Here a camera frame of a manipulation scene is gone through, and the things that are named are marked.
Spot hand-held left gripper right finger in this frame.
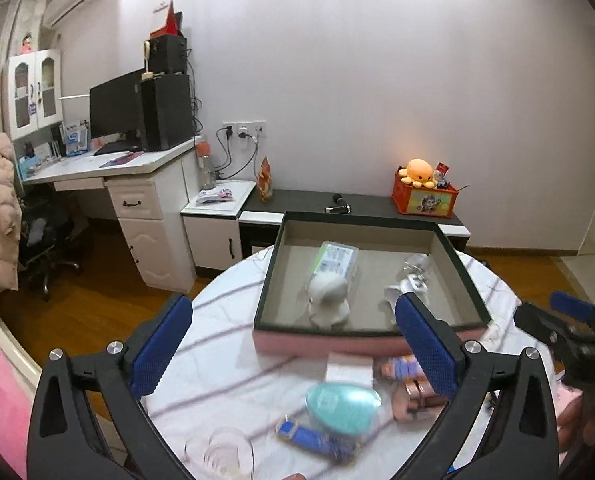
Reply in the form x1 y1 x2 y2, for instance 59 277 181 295
395 291 561 480

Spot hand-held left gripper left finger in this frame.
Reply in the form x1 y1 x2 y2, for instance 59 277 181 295
26 292 194 480

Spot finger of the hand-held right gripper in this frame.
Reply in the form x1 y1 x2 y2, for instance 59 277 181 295
513 301 585 356
550 290 595 333

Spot pink and purple block toy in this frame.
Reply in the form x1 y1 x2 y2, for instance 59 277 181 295
380 355 425 381

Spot rose gold cylinder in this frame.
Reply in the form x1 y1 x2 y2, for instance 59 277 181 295
391 377 451 421

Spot white and pink block toy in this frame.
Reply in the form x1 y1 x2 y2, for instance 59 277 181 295
326 352 374 386

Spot pink box with black rim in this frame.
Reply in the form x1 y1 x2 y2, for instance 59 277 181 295
254 211 492 361

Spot teal egg-shaped case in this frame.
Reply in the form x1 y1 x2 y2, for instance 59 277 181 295
305 381 382 436

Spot clear glass cup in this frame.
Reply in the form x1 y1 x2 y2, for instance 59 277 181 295
185 427 256 480

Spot person's right hand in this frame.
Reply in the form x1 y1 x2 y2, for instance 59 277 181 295
557 395 584 453

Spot white striped tablecloth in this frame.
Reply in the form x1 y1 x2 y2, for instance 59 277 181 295
142 247 568 480

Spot white figurine toy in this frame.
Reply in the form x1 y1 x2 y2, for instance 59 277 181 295
307 274 352 330

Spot clear plastic case green label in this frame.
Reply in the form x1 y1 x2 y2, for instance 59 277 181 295
310 241 361 281

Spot small white cabinet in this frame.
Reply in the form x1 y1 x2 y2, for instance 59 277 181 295
180 180 257 278

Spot orange storage crate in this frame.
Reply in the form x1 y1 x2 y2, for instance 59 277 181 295
391 171 459 218

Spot white desk with drawers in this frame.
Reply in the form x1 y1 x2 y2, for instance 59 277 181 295
20 135 203 291

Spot black office chair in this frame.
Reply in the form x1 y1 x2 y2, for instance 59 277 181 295
18 192 86 301

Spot packets on cabinet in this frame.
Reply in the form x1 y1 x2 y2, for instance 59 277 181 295
195 186 236 206

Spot small toy figures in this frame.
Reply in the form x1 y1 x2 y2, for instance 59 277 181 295
431 161 452 191

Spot orange octopus plush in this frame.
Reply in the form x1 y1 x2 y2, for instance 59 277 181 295
397 158 437 190

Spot clear bottle orange cap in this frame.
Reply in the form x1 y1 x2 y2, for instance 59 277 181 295
198 141 216 191

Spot low black-top cabinet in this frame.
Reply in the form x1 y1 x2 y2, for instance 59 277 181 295
238 187 472 261

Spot orange snack bag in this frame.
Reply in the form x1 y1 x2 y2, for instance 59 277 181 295
258 156 274 203

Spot black keyboard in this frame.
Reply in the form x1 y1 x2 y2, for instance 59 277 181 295
94 141 141 157

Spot blue display box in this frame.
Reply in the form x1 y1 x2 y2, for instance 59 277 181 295
60 120 89 157

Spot black computer tower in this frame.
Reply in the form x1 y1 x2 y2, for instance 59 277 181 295
140 74 192 152

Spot black computer monitor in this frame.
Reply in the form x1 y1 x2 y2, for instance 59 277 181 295
88 67 146 148

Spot white glass-door cabinet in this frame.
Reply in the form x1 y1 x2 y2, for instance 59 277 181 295
2 49 64 141

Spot black speaker box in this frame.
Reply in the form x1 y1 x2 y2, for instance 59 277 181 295
150 35 188 76

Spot red paper bag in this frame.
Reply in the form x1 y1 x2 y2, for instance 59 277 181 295
154 1 183 38

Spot cream wooden rail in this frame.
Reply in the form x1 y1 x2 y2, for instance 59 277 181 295
0 280 43 378

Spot black power cables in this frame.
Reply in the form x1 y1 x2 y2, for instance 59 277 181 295
212 127 258 181

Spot white wall outlet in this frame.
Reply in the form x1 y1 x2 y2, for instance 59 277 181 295
222 121 267 142

